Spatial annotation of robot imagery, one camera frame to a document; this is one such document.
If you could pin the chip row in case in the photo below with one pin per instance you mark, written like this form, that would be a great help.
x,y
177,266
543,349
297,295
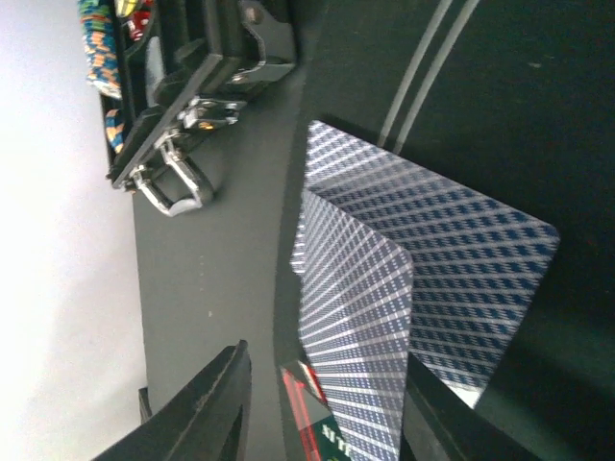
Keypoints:
x,y
103,65

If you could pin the black aluminium poker case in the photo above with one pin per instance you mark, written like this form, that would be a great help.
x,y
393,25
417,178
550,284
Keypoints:
x,y
197,66

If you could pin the red die pair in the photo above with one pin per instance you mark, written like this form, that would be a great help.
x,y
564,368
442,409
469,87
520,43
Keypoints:
x,y
137,24

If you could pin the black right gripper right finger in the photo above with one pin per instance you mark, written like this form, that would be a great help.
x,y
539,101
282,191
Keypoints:
x,y
438,425

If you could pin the round black poker mat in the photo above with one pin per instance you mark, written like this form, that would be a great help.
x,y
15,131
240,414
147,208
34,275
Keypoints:
x,y
522,110

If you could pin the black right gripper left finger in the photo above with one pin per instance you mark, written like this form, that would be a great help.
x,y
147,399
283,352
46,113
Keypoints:
x,y
207,420

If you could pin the card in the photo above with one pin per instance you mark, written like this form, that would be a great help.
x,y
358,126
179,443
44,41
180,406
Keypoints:
x,y
477,262
354,324

